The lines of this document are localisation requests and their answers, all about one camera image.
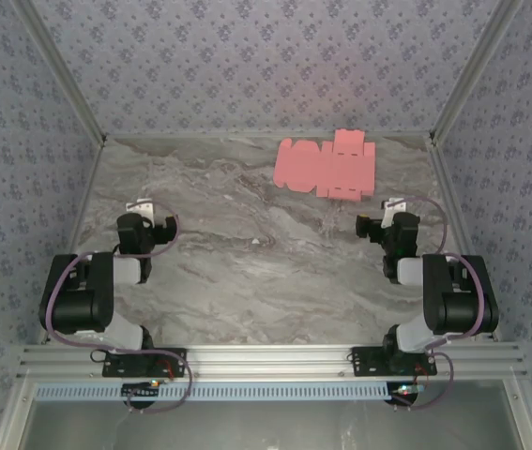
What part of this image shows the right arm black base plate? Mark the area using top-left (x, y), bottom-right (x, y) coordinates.
top-left (350, 345), bottom-right (439, 379)

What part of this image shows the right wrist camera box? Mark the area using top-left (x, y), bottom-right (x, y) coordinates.
top-left (382, 197), bottom-right (408, 232)

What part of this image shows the light blue slotted cable duct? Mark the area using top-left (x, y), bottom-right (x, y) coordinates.
top-left (33, 381), bottom-right (396, 403)

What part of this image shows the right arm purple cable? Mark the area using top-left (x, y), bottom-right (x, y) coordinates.
top-left (385, 195), bottom-right (491, 413)

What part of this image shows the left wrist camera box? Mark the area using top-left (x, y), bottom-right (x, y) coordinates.
top-left (127, 198), bottom-right (156, 226)

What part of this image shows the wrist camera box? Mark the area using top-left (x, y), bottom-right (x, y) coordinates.
top-left (382, 197), bottom-right (408, 232)
top-left (127, 198), bottom-right (156, 226)

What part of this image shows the aluminium corner post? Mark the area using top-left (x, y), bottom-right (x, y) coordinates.
top-left (428, 0), bottom-right (525, 142)
top-left (11, 0), bottom-right (108, 144)

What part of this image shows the pink paper box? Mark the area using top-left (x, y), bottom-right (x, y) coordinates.
top-left (273, 129), bottom-right (377, 202)

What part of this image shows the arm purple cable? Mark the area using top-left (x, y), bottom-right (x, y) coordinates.
top-left (385, 195), bottom-right (491, 413)
top-left (44, 199), bottom-right (195, 414)

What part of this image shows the aluminium lower frame rail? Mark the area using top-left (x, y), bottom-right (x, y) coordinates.
top-left (0, 378), bottom-right (37, 450)
top-left (503, 378), bottom-right (532, 450)

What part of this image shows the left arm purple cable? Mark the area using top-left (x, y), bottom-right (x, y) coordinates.
top-left (44, 199), bottom-right (195, 414)

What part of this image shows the wide aluminium mounting rail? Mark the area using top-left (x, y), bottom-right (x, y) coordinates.
top-left (16, 343), bottom-right (528, 380)

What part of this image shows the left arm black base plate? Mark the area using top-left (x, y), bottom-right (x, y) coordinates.
top-left (101, 347), bottom-right (188, 379)

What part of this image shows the aluminium side rail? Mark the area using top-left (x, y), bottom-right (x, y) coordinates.
top-left (426, 133), bottom-right (502, 342)
top-left (35, 138), bottom-right (107, 348)

